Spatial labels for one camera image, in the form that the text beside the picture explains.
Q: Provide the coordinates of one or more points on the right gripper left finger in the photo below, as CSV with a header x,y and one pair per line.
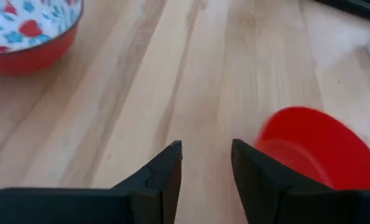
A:
x,y
153,186

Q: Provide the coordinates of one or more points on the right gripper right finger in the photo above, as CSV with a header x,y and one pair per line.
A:
x,y
265,193

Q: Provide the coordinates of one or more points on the red plastic mini bowl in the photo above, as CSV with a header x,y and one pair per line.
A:
x,y
327,149

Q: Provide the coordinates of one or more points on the floral bowl with red outside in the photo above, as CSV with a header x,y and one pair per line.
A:
x,y
32,31

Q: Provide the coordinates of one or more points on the black aluminium table frame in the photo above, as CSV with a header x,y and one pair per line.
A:
x,y
358,6

